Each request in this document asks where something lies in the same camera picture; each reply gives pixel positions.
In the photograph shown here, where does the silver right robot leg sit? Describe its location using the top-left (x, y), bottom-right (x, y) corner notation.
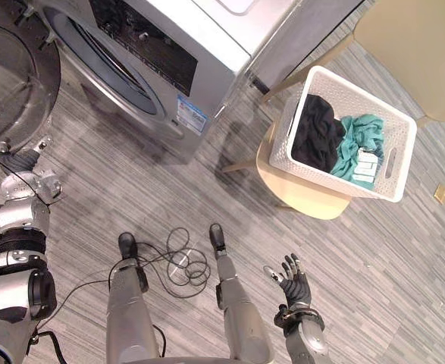
top-left (208, 223), bottom-right (276, 364)

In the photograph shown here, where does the silver left robot leg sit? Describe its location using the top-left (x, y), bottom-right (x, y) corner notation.
top-left (105, 231), bottom-right (167, 364)

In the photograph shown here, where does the blue white energy label sticker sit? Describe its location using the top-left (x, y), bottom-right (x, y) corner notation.
top-left (175, 95), bottom-right (205, 132)

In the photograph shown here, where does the silver front-load washing machine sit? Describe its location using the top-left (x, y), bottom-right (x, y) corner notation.
top-left (27, 0), bottom-right (254, 166)

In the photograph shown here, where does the black garment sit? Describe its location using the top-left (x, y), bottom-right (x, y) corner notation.
top-left (291, 93), bottom-right (347, 173)

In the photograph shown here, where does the white perforated laundry basket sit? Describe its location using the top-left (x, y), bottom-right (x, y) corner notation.
top-left (268, 65), bottom-right (418, 203)

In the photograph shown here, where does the grey cabinet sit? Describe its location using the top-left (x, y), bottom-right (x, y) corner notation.
top-left (244, 0), bottom-right (368, 93)

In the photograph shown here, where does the beige chair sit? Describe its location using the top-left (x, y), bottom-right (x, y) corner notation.
top-left (262, 0), bottom-right (445, 123)

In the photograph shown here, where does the teal garment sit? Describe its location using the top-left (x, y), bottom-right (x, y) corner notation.
top-left (330, 113), bottom-right (386, 182)

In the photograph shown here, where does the black cable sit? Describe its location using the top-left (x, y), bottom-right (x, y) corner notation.
top-left (32, 226), bottom-right (212, 364)

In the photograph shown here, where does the round glass washing machine door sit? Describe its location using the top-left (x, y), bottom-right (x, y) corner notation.
top-left (0, 10), bottom-right (62, 174)

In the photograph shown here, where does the silver robot leg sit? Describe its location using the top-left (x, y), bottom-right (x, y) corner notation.
top-left (105, 231), bottom-right (167, 364)
top-left (208, 223), bottom-right (276, 364)

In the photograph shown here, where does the round light wooden stool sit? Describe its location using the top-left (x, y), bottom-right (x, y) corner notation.
top-left (221, 121), bottom-right (352, 221)

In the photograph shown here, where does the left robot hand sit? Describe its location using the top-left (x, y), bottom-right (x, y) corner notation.
top-left (0, 137), bottom-right (53, 174)

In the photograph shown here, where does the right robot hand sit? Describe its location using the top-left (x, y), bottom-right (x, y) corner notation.
top-left (263, 253), bottom-right (315, 309)

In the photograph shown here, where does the white teal striped cloth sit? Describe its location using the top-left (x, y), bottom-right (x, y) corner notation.
top-left (350, 147), bottom-right (381, 187)

